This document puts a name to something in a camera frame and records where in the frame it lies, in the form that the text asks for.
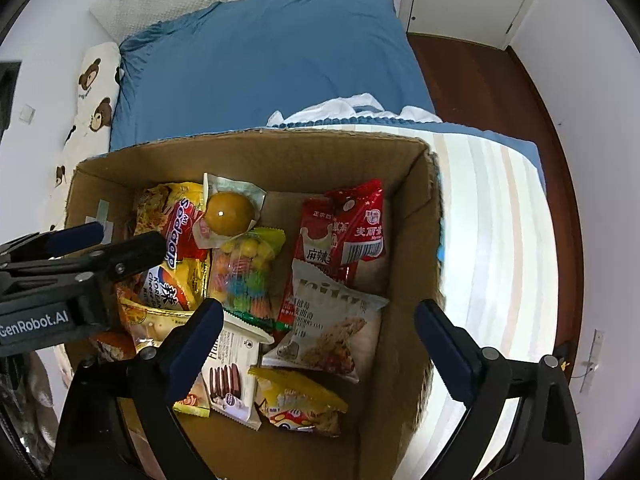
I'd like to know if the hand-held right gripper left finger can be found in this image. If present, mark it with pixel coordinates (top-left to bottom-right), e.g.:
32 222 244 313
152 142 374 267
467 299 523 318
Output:
47 299 225 480

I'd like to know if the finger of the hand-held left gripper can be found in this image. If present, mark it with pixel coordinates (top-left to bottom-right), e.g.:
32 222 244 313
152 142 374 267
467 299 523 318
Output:
0 231 167 288
0 221 106 263

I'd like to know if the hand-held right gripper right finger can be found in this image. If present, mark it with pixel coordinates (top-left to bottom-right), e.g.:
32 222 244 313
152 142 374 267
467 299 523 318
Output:
414 299 586 480

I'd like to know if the white chocolate wafer packet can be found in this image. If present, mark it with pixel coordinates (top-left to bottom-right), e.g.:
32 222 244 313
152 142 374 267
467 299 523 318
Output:
207 309 275 432

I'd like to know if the yellow instant noodle packet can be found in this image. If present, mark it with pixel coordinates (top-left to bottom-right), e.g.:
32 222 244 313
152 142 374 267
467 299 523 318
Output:
131 182 213 311

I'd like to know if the golden foil snack packet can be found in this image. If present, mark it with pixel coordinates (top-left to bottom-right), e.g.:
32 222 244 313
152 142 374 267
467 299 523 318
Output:
116 296 201 353

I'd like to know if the small yellow-edged snack packet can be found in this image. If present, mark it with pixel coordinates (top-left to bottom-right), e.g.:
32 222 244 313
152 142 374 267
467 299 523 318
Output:
172 372 212 418

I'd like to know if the orange snack packet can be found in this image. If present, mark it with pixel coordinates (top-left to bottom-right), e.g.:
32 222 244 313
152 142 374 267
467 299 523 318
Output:
92 331 138 363

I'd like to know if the round golden pastry packet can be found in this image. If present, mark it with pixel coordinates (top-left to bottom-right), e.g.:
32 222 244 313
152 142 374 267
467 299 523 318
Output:
192 173 268 250

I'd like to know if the white oat biscuit packet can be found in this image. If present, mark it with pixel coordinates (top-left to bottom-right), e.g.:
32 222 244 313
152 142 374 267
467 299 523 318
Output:
261 259 390 383

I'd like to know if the yellow-topped snack packet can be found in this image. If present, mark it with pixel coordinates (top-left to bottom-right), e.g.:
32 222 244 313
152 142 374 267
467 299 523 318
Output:
248 366 349 437

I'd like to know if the small red snack packet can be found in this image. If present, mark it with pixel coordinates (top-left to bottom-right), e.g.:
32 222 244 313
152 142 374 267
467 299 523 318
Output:
325 179 388 266

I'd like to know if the long red snack packet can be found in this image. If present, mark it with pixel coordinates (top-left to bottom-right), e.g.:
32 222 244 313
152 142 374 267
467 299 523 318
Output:
277 197 351 331

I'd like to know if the brown cardboard box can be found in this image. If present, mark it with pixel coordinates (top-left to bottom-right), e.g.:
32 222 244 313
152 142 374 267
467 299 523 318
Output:
62 127 446 480

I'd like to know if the grey crumpled cloth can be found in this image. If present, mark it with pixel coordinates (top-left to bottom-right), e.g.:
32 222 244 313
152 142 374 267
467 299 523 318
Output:
15 352 68 456

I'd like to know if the colourful candy ball bag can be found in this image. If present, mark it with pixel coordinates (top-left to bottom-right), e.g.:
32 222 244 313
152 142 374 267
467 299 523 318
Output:
207 227 287 331

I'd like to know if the bear print pillow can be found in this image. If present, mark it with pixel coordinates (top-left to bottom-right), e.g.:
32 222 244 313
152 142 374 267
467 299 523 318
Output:
50 42 122 196

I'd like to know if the blue bed sheet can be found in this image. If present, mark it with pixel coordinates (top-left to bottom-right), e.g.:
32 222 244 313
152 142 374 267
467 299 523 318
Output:
107 0 443 153

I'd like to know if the white cloth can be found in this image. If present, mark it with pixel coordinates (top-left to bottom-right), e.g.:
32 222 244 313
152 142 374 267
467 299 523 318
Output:
267 92 443 128

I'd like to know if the dark wall panel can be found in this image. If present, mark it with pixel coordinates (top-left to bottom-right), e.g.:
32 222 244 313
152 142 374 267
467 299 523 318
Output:
0 60 23 133

